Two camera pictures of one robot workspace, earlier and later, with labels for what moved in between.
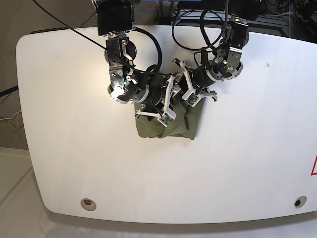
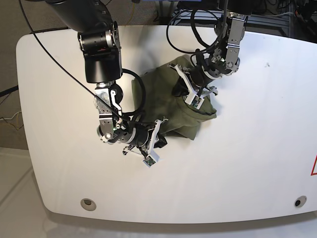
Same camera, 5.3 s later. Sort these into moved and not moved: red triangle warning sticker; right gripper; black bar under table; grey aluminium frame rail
Moved: right gripper
Not moved: grey aluminium frame rail; red triangle warning sticker; black bar under table
